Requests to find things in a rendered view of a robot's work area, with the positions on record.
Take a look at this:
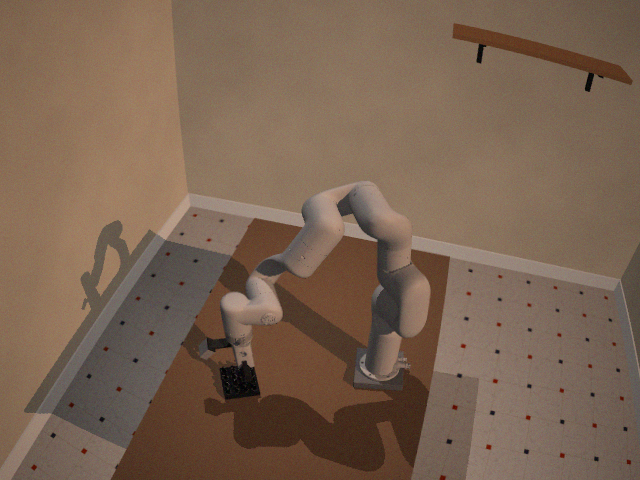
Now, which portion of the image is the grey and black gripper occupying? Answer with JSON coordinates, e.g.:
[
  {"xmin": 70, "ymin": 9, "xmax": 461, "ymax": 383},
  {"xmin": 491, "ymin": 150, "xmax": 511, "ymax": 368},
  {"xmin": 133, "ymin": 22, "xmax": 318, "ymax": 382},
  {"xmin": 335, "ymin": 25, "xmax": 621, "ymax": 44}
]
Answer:
[{"xmin": 226, "ymin": 336, "xmax": 254, "ymax": 382}]

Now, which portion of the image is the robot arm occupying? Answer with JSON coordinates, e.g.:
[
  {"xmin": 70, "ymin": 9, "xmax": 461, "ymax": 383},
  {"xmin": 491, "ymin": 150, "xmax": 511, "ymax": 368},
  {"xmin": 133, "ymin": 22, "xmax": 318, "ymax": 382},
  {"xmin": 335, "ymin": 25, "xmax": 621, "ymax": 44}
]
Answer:
[{"xmin": 199, "ymin": 181, "xmax": 431, "ymax": 381}]

